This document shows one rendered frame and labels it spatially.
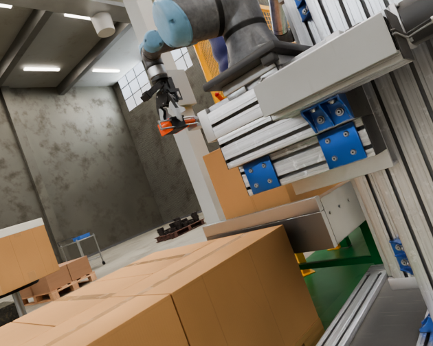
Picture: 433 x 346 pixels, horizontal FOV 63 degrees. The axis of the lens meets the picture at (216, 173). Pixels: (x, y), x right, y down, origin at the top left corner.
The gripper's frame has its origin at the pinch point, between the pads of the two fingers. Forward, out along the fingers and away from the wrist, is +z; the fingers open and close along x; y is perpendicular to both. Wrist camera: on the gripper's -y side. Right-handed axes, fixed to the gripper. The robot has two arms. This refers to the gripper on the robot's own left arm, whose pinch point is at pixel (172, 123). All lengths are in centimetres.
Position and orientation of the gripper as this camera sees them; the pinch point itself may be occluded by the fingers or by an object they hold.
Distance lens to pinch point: 145.9
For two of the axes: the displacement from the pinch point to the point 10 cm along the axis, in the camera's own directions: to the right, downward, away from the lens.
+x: -6.8, 2.8, 6.8
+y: 6.5, -2.2, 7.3
